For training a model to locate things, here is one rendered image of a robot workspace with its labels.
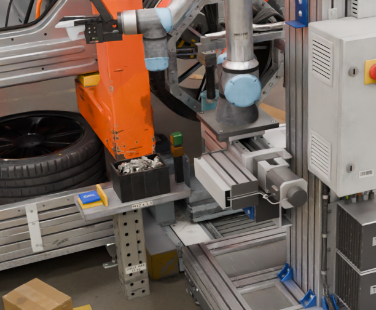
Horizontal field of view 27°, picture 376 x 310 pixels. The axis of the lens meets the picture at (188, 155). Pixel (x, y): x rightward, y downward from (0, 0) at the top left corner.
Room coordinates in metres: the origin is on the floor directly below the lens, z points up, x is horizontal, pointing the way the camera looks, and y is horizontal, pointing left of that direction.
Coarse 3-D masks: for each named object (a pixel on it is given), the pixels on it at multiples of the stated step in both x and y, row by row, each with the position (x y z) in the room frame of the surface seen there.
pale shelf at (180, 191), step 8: (176, 184) 2.74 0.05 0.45; (184, 184) 2.73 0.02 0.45; (104, 192) 2.71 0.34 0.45; (112, 192) 2.70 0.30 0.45; (176, 192) 2.67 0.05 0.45; (184, 192) 2.67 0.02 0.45; (112, 200) 2.63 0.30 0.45; (136, 200) 2.62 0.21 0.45; (144, 200) 2.62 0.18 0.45; (152, 200) 2.62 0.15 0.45; (160, 200) 2.63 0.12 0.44; (168, 200) 2.64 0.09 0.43; (80, 208) 2.59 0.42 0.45; (88, 208) 2.58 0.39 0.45; (96, 208) 2.58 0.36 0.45; (104, 208) 2.57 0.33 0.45; (112, 208) 2.57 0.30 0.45; (120, 208) 2.58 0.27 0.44; (128, 208) 2.59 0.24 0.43; (136, 208) 2.60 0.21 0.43; (88, 216) 2.54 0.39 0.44; (96, 216) 2.55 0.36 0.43; (104, 216) 2.56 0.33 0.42
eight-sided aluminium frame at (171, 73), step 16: (208, 0) 3.06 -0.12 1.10; (256, 0) 3.14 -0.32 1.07; (192, 16) 3.04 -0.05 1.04; (272, 16) 3.16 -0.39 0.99; (176, 32) 3.02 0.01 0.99; (272, 48) 3.22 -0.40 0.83; (176, 64) 3.02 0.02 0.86; (272, 64) 3.22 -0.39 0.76; (176, 80) 3.01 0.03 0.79; (272, 80) 3.16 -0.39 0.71; (176, 96) 3.01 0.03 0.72
